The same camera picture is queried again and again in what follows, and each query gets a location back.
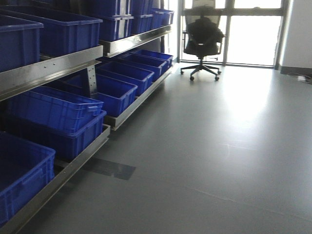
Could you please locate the blue bin upper shelf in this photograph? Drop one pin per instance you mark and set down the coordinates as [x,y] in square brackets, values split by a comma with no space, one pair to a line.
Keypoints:
[63,32]

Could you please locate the blue bin row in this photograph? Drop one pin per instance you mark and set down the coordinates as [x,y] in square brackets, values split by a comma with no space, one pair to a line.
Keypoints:
[159,66]
[158,55]
[142,78]

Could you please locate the blue bin lower middle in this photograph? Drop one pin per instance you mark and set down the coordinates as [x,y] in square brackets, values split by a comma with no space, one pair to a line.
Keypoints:
[117,95]

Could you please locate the blue bin lower row far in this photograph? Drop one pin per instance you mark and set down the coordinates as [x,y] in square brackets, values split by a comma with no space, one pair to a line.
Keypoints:
[158,55]

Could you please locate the black office chair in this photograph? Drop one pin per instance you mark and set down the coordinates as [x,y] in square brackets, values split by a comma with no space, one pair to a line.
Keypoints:
[204,37]

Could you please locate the stacked blue bin lower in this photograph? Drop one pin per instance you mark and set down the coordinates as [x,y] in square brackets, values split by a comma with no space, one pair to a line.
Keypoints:
[65,122]

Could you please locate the blue bin bottom left corner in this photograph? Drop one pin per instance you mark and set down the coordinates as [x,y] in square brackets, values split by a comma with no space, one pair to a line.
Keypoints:
[25,168]

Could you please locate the blue bin upper left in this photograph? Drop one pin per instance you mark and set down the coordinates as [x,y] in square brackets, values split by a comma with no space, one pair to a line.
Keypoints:
[19,42]

